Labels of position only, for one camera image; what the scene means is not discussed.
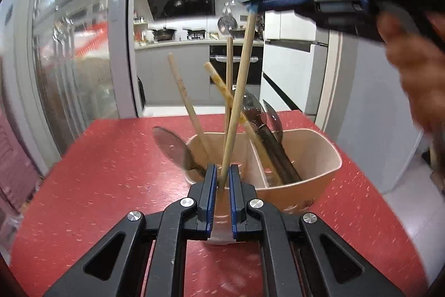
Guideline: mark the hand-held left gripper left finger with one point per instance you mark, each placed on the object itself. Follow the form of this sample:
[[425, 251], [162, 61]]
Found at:
[[210, 199]]

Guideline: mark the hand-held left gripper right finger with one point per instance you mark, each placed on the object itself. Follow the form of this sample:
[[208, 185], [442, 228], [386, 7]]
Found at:
[[236, 199]]

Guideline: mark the beige utensil holder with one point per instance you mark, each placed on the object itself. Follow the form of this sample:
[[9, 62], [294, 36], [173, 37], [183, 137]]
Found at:
[[306, 157]]

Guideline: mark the blue patterned bamboo chopstick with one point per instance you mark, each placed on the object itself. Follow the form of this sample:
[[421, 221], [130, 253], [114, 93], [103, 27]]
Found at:
[[240, 81]]

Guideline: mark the person's right hand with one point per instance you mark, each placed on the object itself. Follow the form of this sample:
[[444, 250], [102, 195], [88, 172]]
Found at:
[[420, 74]]

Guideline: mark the hanging metal strainer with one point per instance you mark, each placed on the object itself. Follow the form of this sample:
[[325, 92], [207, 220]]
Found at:
[[226, 24]]

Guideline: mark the white refrigerator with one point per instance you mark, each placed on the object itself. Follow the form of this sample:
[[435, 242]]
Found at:
[[295, 67]]

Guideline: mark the black built-in oven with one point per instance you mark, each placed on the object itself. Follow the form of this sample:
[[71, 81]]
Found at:
[[255, 67]]

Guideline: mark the black range hood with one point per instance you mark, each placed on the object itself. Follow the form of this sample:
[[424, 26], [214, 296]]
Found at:
[[184, 6]]

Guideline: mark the black wok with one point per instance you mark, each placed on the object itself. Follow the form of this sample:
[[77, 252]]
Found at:
[[163, 34]]

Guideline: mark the grey kitchen counter cabinet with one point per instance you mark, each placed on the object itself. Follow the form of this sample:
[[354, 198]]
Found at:
[[170, 74]]

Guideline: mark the pink plastic stool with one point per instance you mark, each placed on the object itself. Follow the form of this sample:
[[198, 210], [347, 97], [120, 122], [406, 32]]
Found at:
[[14, 164]]

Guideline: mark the glass sliding door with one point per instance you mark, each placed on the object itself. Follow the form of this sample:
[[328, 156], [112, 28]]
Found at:
[[80, 39]]

